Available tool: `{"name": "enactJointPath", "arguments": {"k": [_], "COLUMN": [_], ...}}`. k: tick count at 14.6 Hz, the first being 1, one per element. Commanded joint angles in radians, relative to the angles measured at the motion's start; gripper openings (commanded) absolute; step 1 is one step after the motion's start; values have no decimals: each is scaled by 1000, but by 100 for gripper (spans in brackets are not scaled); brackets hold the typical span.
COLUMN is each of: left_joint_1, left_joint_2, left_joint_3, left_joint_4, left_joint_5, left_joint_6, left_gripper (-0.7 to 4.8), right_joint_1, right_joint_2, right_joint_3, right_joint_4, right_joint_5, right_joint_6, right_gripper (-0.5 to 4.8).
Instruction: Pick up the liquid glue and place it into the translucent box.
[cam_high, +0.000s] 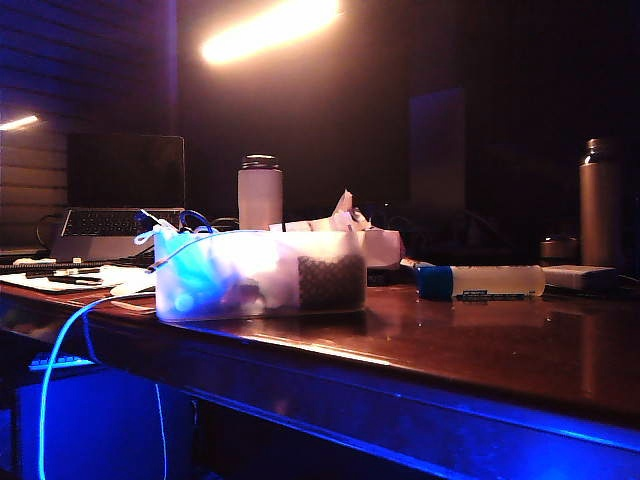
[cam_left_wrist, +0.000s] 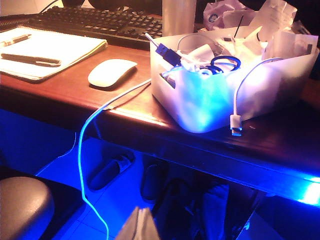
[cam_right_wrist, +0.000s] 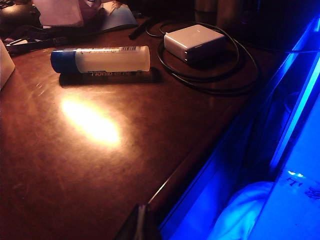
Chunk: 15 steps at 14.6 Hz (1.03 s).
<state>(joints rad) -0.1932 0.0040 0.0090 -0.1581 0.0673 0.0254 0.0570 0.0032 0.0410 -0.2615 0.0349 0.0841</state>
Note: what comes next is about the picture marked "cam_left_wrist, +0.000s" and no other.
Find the dark chair seat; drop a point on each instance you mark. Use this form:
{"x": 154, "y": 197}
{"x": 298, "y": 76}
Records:
{"x": 22, "y": 207}

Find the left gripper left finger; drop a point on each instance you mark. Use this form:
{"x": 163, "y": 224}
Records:
{"x": 130, "y": 228}

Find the white computer mouse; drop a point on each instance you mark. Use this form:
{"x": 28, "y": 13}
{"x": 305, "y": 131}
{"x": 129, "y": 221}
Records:
{"x": 111, "y": 72}

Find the dark slipper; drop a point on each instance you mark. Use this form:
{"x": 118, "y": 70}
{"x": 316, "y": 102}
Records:
{"x": 151, "y": 181}
{"x": 107, "y": 172}

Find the black and silver pen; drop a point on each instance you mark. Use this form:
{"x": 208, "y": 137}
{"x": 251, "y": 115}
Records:
{"x": 15, "y": 40}

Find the dark bag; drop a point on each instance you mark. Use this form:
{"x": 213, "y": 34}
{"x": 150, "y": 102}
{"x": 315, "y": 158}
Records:
{"x": 185, "y": 210}

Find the blue usb connector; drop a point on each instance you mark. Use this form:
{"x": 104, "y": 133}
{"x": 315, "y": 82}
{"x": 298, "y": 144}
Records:
{"x": 167, "y": 53}

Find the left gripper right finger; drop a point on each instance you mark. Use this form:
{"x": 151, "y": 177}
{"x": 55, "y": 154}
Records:
{"x": 147, "y": 228}

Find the black keyboard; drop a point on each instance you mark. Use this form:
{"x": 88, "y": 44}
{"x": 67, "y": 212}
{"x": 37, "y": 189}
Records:
{"x": 100, "y": 23}

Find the translucent plastic storage box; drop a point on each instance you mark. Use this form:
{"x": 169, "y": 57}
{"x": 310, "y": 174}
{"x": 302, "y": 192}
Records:
{"x": 262, "y": 87}

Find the white notepad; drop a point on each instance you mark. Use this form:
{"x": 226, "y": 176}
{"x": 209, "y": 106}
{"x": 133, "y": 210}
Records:
{"x": 50, "y": 48}

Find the white insulated bottle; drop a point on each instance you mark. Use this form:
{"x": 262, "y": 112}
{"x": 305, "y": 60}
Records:
{"x": 178, "y": 17}

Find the crumpled white paper slips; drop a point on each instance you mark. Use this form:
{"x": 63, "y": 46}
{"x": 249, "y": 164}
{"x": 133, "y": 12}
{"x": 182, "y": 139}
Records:
{"x": 277, "y": 15}

